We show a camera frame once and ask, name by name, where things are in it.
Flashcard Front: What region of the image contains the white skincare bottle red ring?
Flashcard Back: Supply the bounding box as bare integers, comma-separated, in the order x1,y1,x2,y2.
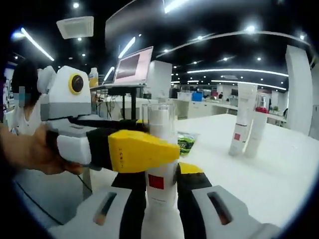
244,96,270,159

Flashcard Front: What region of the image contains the ceiling air vent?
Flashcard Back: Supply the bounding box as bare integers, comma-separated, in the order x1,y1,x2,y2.
56,16,95,40

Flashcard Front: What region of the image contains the black standing desk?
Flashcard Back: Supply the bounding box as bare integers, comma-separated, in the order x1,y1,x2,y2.
89,83,148,120

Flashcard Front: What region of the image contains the white pump skincare bottle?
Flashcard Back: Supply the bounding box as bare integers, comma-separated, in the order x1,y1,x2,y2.
141,104,181,239

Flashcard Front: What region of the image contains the green black snack packet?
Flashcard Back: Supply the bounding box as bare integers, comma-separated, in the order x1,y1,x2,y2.
176,131,200,156

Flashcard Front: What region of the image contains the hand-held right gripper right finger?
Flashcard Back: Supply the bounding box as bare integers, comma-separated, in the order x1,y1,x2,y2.
175,161,282,239

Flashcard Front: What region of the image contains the white skincare tube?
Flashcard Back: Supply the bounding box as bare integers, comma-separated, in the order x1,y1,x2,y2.
228,83,259,157

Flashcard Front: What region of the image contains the person's left hand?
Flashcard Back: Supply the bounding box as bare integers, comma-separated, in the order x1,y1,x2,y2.
12,123,84,176

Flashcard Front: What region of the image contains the orange drink bottle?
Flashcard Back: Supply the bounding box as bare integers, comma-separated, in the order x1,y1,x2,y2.
88,67,99,88

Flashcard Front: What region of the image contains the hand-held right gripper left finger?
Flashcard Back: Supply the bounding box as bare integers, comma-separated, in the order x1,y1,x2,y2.
51,171,148,239

